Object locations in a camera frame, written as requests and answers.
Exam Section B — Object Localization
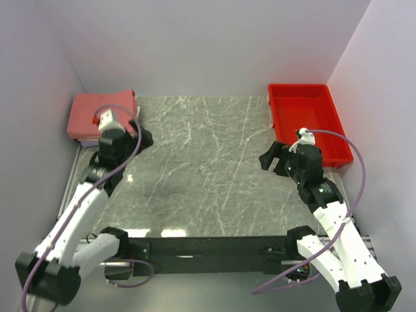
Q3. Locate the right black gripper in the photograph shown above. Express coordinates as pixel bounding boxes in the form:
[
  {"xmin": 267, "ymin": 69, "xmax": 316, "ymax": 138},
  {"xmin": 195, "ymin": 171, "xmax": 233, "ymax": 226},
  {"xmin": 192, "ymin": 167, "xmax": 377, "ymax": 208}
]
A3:
[{"xmin": 259, "ymin": 140, "xmax": 304, "ymax": 185}]

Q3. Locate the pink red t shirt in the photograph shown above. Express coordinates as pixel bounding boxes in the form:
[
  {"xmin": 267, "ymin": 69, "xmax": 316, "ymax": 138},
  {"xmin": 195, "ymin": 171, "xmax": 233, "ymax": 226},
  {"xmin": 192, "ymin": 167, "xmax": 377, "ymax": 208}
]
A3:
[{"xmin": 67, "ymin": 89, "xmax": 138, "ymax": 142}]

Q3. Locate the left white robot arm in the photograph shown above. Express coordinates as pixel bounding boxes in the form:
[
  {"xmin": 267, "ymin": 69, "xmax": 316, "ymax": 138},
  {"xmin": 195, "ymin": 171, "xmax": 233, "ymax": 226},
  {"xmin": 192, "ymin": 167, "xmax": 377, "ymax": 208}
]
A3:
[{"xmin": 15, "ymin": 127, "xmax": 153, "ymax": 311}]

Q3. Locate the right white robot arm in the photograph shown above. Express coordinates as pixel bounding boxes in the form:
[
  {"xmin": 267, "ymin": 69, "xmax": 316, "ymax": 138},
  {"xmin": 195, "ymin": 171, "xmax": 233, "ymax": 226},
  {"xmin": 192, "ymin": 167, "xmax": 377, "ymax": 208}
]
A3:
[{"xmin": 259, "ymin": 141, "xmax": 402, "ymax": 311}]

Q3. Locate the red plastic bin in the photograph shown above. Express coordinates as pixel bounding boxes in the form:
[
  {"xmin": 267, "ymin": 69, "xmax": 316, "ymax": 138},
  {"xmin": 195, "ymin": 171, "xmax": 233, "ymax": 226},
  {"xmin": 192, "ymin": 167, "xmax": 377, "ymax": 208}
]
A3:
[{"xmin": 268, "ymin": 84, "xmax": 354, "ymax": 168}]

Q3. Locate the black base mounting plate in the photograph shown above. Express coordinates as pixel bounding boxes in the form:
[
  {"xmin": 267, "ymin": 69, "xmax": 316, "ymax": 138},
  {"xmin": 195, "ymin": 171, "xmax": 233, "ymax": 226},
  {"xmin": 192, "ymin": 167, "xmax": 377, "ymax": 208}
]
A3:
[{"xmin": 129, "ymin": 236, "xmax": 304, "ymax": 274}]

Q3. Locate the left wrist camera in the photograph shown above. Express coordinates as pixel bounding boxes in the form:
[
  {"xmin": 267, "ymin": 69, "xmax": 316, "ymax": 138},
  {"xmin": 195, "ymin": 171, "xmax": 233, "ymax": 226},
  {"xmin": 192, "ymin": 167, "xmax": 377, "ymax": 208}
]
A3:
[{"xmin": 93, "ymin": 109, "xmax": 125, "ymax": 133}]

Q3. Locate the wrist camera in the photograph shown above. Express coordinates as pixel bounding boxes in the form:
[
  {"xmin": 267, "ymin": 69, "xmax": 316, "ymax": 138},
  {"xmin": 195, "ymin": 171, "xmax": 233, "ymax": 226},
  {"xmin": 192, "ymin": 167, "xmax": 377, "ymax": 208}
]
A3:
[
  {"xmin": 93, "ymin": 109, "xmax": 125, "ymax": 133},
  {"xmin": 289, "ymin": 127, "xmax": 316, "ymax": 153}
]

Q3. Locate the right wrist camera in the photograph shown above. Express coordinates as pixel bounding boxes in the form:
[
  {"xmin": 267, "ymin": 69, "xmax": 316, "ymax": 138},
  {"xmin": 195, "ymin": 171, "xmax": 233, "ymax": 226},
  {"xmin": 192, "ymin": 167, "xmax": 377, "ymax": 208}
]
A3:
[{"xmin": 289, "ymin": 127, "xmax": 316, "ymax": 153}]

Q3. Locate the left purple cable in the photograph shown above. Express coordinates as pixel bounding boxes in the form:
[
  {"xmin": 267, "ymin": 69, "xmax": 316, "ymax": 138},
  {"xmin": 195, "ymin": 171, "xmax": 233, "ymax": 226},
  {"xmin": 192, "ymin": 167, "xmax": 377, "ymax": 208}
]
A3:
[{"xmin": 21, "ymin": 103, "xmax": 143, "ymax": 312}]

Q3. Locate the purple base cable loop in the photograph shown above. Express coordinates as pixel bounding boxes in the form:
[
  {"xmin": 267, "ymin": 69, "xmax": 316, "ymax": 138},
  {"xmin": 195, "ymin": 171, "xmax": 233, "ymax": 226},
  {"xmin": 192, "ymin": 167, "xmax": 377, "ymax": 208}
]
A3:
[{"xmin": 105, "ymin": 259, "xmax": 156, "ymax": 289}]

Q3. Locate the aluminium frame rail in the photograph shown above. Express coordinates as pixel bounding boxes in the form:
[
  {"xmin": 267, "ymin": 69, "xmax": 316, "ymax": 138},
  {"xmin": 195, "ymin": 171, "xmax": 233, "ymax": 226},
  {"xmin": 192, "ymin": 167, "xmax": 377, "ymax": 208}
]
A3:
[{"xmin": 77, "ymin": 236, "xmax": 380, "ymax": 267}]

